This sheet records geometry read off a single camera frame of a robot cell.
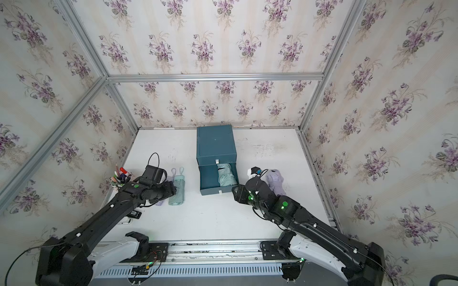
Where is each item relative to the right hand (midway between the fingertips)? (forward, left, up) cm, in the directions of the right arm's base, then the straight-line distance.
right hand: (237, 191), depth 74 cm
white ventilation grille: (-26, +15, -17) cm, 35 cm away
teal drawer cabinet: (+22, +11, +4) cm, 24 cm away
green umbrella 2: (+2, +29, -14) cm, 32 cm away
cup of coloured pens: (+8, +56, -4) cm, 56 cm away
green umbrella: (+9, +5, -4) cm, 12 cm away
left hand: (+3, +30, -9) cm, 31 cm away
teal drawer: (+8, +13, -6) cm, 17 cm away
